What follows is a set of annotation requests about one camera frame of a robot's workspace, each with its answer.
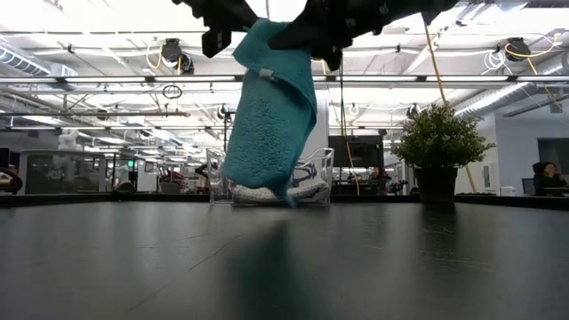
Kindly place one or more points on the person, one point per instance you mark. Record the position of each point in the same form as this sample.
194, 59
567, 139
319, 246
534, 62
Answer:
544, 180

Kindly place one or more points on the white wall dispenser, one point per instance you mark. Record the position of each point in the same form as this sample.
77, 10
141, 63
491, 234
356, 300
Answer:
489, 178

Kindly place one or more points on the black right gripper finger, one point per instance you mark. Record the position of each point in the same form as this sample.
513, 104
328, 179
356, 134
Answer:
333, 55
298, 33

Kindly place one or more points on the white microfiber towel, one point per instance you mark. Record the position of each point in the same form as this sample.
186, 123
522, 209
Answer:
255, 194

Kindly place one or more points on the glass cabinet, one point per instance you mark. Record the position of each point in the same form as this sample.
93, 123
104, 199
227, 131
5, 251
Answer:
62, 171

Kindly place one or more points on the green potted plant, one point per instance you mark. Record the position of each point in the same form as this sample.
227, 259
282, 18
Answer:
438, 138

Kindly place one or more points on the white sculpture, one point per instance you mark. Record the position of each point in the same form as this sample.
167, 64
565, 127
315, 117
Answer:
69, 140

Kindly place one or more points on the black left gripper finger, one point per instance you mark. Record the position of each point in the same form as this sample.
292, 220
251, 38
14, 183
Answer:
216, 42
248, 20

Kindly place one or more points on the black monitor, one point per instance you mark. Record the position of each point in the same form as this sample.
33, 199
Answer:
364, 153

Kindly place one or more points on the silver air duct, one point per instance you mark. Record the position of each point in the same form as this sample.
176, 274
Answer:
511, 91
22, 62

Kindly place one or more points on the teal microfiber towel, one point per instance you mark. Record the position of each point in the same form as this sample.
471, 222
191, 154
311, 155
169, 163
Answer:
266, 133

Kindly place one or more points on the clear plastic bin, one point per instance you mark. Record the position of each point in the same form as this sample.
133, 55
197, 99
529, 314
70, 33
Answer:
213, 178

